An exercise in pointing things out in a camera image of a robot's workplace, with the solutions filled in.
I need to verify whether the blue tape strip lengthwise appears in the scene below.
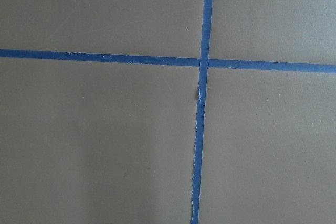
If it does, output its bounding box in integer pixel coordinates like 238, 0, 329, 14
191, 0, 213, 224

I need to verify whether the brown paper table cover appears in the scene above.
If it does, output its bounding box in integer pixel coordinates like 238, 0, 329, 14
1, 0, 335, 223

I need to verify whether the blue tape strip crosswise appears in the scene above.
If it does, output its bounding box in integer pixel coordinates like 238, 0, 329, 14
1, 49, 335, 73

